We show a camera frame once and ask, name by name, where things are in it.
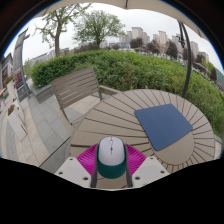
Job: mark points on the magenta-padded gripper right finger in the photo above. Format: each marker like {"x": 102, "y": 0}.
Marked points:
{"x": 148, "y": 170}

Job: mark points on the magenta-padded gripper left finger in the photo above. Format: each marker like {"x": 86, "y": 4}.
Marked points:
{"x": 75, "y": 170}

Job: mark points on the white and teal computer mouse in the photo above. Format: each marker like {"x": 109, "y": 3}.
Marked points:
{"x": 111, "y": 156}

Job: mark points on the dark blue mouse pad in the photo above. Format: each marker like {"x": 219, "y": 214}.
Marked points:
{"x": 163, "y": 126}

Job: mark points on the white planter box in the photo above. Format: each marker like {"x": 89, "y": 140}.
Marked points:
{"x": 16, "y": 122}

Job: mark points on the slatted beige outdoor chair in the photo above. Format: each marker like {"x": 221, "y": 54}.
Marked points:
{"x": 75, "y": 86}

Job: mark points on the green hedge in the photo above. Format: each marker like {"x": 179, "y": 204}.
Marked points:
{"x": 140, "y": 68}

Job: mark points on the curved black umbrella pole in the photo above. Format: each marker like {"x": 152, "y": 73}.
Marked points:
{"x": 189, "y": 60}

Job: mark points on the grey sign pillar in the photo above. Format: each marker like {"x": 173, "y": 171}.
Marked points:
{"x": 19, "y": 60}

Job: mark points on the distant apartment buildings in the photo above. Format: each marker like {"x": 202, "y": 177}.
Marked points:
{"x": 161, "y": 38}

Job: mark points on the tall thin-leaved tree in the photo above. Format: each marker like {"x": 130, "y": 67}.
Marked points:
{"x": 57, "y": 33}

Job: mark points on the round leafy green tree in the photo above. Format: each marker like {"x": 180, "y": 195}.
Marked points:
{"x": 97, "y": 26}

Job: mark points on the beige umbrella canopy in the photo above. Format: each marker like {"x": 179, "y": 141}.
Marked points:
{"x": 113, "y": 2}

